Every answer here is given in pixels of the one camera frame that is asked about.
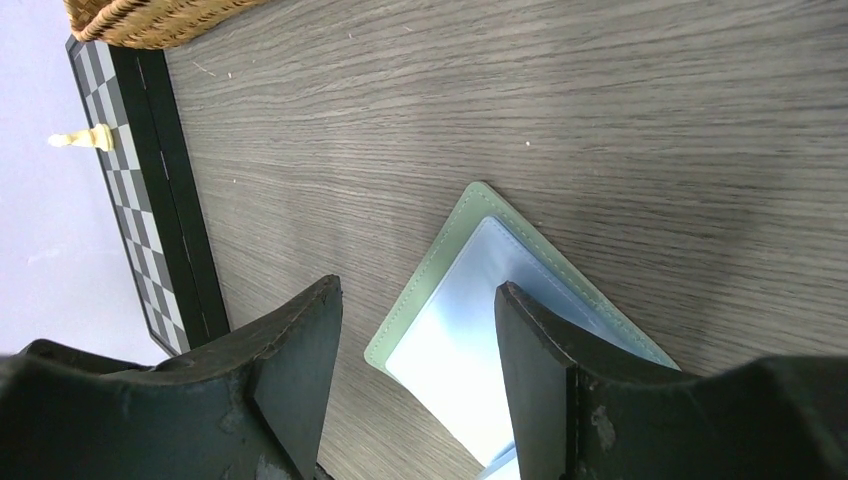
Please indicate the woven wicker divided tray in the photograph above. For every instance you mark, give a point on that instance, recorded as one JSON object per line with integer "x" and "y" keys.
{"x": 149, "y": 24}

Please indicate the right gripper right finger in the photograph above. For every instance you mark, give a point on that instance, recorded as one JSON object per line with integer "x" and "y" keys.
{"x": 583, "y": 408}

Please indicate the green card holder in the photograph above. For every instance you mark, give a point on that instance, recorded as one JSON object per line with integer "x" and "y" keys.
{"x": 439, "y": 339}

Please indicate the cream chess piece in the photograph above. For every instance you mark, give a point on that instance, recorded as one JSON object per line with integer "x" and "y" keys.
{"x": 99, "y": 137}

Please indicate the black white chessboard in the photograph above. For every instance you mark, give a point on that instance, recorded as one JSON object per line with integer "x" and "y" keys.
{"x": 153, "y": 193}

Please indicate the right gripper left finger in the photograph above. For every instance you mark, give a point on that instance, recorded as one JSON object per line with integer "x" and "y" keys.
{"x": 248, "y": 405}

